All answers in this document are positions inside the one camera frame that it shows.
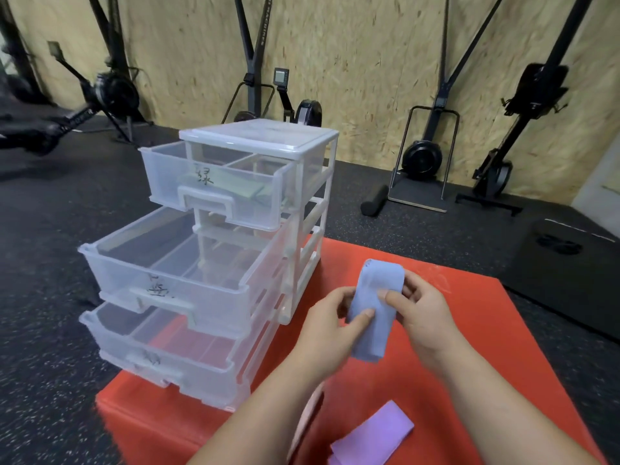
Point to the stack of green bands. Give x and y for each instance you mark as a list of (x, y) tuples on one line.
[(242, 188)]

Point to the black foam roller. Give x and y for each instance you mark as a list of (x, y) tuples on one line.
[(374, 201)]

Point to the person's left forearm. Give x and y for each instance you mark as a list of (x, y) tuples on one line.
[(261, 421)]

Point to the black ski machine with stand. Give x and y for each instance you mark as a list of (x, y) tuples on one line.
[(114, 33), (253, 67), (421, 159), (14, 43)]

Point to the purple band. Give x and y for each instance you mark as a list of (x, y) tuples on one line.
[(373, 440)]

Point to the clear plastic drawer unit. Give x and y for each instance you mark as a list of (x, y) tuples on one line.
[(256, 133)]

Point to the person's right hand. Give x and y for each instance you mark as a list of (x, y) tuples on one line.
[(428, 324)]

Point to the stack of blue bands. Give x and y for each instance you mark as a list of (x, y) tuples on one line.
[(380, 334)]

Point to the person's right forearm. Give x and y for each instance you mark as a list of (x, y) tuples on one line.
[(504, 421)]

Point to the black exercise mat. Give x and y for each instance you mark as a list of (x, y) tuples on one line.
[(571, 285)]

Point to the stack of pink bands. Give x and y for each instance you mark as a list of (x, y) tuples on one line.
[(312, 411)]

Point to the translucent plastic drawer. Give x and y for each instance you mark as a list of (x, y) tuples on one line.
[(164, 179), (121, 329), (213, 394), (194, 295)]

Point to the person's left hand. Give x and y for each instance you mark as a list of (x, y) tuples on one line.
[(324, 343)]

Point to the red soft plyo box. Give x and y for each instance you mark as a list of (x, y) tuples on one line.
[(484, 334)]

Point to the black upright rowing machine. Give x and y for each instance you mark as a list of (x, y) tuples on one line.
[(494, 176)]

